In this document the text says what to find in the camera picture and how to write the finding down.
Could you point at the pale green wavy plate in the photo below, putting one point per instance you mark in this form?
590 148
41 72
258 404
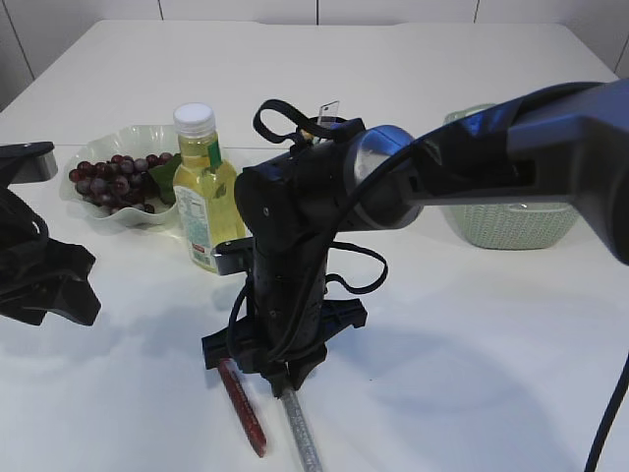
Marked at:
137 141

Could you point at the red artificial grape bunch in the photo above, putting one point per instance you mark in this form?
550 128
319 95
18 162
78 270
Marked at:
143 183

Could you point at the black blue right robot arm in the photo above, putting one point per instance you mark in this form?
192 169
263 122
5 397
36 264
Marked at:
567 143

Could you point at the clear plastic ruler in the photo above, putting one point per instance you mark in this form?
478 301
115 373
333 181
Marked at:
328 114

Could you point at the silver glitter pen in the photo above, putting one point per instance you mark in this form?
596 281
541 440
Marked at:
300 431

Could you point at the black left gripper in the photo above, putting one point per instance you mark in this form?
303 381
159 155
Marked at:
39 274

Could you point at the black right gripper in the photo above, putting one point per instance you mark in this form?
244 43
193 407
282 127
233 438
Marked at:
265 335

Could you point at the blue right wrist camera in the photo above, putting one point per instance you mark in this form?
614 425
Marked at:
234 256

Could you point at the red glitter pen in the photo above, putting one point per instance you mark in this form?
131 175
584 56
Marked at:
243 407

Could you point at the green woven plastic basket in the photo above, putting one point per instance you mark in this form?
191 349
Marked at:
512 227

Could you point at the gold glitter pen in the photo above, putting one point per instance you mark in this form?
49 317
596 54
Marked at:
308 137

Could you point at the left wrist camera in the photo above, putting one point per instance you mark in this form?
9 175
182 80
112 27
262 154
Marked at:
27 163

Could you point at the yellow liquid plastic bottle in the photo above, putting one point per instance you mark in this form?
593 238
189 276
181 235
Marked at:
204 185

